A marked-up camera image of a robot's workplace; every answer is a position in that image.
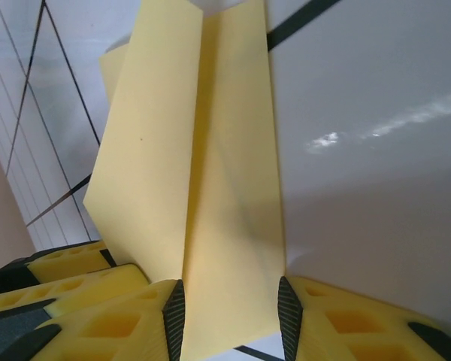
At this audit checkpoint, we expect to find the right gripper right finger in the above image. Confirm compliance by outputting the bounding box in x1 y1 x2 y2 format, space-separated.
277 275 451 361

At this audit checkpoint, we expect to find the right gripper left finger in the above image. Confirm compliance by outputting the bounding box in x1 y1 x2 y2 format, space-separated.
11 278 186 361

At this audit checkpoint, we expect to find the yellow cloth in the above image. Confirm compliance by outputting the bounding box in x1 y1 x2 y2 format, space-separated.
82 0 289 353

